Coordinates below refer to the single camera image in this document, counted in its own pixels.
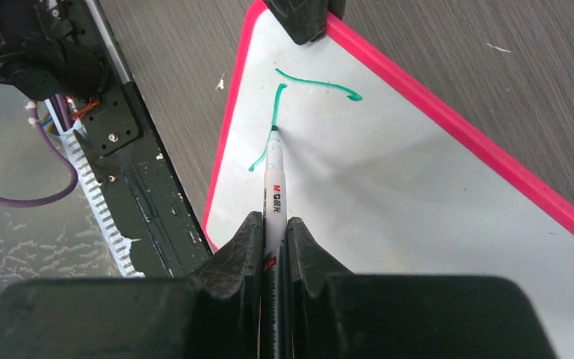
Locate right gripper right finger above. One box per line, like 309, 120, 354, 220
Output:
286, 217, 556, 358

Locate green whiteboard marker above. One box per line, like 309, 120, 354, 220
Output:
259, 125, 293, 358

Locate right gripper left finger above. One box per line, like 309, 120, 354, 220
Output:
0, 212, 263, 358

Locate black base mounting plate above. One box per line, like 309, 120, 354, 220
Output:
39, 0, 214, 278

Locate aluminium slotted rail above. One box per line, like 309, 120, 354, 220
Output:
60, 124, 145, 277

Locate whiteboard with pink frame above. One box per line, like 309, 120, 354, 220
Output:
203, 1, 574, 358

